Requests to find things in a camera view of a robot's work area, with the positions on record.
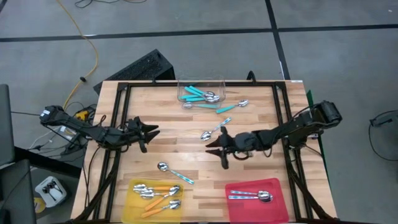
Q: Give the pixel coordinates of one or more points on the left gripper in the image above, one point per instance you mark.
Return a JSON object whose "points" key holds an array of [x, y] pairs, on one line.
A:
{"points": [[134, 135]]}

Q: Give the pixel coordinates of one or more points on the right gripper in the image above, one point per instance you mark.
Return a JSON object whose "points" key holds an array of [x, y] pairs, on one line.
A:
{"points": [[245, 143]]}

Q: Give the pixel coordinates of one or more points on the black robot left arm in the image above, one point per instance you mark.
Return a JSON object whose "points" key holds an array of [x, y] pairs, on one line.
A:
{"points": [[87, 130]]}

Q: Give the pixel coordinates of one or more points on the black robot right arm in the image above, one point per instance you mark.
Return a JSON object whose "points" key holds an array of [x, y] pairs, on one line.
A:
{"points": [[295, 127]]}

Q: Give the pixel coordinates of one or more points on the black perforated box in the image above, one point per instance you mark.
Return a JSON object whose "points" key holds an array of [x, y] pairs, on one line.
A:
{"points": [[140, 70]]}

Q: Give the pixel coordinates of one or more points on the clear plastic bin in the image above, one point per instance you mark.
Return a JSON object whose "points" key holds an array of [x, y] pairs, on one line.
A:
{"points": [[214, 82]]}

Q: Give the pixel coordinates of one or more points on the red plastic bin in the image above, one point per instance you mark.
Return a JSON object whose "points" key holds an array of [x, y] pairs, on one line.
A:
{"points": [[258, 213]]}

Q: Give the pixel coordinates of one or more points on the yellow plastic bin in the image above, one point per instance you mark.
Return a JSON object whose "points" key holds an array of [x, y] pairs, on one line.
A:
{"points": [[155, 214]]}

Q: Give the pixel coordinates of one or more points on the black desk beam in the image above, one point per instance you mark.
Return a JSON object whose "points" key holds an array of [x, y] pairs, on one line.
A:
{"points": [[46, 161]]}

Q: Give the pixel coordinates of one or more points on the black earphones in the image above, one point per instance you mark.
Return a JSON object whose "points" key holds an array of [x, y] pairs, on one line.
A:
{"points": [[49, 188]]}

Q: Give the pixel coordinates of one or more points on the white box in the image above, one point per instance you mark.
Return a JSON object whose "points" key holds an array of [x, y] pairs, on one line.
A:
{"points": [[51, 201]]}

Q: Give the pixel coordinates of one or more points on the yellow tape roll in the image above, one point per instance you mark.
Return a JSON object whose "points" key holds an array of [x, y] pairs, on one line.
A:
{"points": [[43, 203]]}

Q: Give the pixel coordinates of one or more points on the large black monitor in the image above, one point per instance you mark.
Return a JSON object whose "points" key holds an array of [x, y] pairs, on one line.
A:
{"points": [[15, 193]]}

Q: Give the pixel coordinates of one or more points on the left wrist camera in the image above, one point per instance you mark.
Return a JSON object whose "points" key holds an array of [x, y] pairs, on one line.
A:
{"points": [[134, 121]]}

